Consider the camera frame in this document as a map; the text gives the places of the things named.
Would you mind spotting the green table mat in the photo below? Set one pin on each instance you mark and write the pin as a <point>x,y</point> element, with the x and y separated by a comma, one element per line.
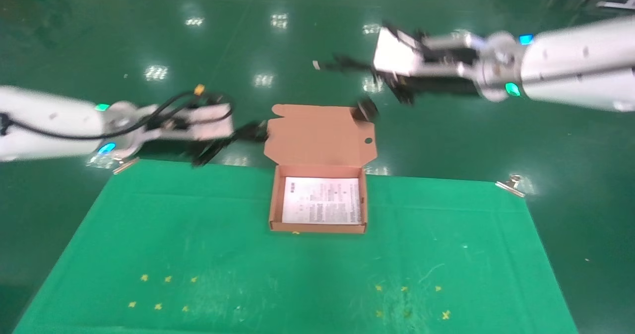
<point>307,264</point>

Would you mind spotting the white printed instruction sheet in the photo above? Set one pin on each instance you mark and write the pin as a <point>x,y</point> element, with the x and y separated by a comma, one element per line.
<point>321,201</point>

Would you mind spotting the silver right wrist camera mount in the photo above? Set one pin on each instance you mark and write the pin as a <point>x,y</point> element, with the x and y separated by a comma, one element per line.
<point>397,51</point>

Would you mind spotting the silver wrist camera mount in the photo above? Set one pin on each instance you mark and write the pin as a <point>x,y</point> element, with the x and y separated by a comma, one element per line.
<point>211,120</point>
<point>397,51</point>

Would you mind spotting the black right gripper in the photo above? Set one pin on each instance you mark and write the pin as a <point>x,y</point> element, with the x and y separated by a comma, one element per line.
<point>446,86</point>

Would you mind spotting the orange cardboard box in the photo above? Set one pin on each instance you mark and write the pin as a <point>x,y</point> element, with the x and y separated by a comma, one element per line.
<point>320,140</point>

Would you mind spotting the silver binder clip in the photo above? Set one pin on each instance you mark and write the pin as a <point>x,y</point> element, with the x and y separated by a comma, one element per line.
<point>125,165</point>
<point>512,185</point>

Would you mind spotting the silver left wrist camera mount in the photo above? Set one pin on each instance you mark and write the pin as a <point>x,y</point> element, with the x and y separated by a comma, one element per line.
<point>211,120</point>

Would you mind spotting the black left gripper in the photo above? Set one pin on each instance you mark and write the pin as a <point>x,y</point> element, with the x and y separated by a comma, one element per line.
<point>211,149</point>

